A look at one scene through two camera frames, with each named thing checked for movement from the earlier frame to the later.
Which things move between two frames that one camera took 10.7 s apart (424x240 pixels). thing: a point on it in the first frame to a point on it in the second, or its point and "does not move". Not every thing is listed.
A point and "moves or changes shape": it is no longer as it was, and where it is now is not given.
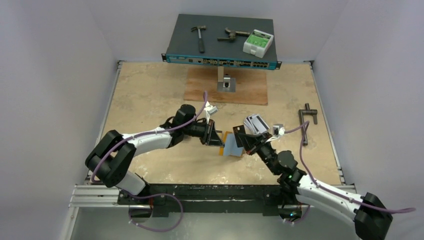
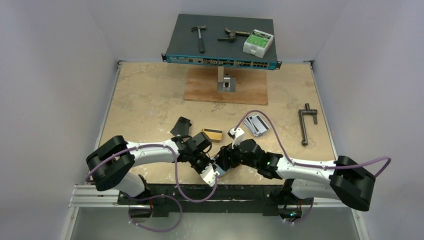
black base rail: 271,199 does not move
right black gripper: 251,142 to 224,158
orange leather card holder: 230,147 moves or changes shape
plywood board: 251,86 does not move
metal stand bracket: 225,83 does not move
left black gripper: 209,136 to 208,161
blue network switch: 218,41 does not move
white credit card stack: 254,124 does not move
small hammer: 201,45 does not move
